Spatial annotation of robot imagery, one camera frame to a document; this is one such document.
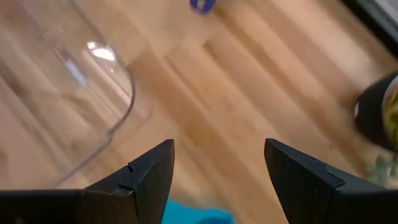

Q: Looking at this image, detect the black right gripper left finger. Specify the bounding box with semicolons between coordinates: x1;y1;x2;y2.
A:
0;139;175;224

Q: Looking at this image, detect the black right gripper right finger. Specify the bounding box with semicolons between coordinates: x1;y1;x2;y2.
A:
264;138;398;224

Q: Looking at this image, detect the teal measuring cup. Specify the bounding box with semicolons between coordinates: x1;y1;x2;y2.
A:
161;198;236;224

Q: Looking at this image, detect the dark blue measuring cup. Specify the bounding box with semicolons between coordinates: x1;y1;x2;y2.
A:
189;0;218;16

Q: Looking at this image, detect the clear plastic basket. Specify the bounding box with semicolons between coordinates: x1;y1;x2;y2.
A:
0;0;154;191

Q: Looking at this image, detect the potted succulent in black pot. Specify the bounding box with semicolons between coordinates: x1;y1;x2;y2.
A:
353;72;398;189

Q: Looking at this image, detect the black aluminium rig frame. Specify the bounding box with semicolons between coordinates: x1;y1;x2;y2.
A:
340;0;398;58

